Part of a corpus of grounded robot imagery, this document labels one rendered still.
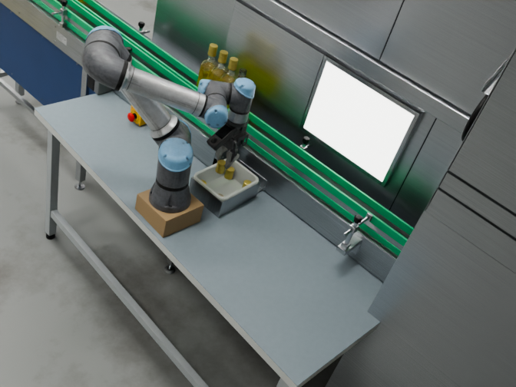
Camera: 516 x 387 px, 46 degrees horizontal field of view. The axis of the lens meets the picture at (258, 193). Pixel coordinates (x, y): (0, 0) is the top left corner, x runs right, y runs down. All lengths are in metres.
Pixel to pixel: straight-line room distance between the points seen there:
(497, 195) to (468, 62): 0.53
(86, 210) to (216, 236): 1.25
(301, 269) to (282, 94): 0.73
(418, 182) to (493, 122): 0.67
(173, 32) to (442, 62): 1.32
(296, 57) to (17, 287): 1.61
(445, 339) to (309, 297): 0.47
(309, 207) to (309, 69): 0.53
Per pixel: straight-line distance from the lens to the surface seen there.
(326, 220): 2.36
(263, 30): 2.52
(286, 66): 2.49
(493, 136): 1.74
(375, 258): 2.31
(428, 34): 2.17
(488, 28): 2.09
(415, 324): 2.14
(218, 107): 1.98
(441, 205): 1.87
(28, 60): 3.50
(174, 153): 2.09
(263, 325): 2.04
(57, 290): 2.99
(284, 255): 2.27
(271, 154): 2.44
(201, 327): 2.93
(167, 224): 2.17
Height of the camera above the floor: 2.32
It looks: 39 degrees down
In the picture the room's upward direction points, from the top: 18 degrees clockwise
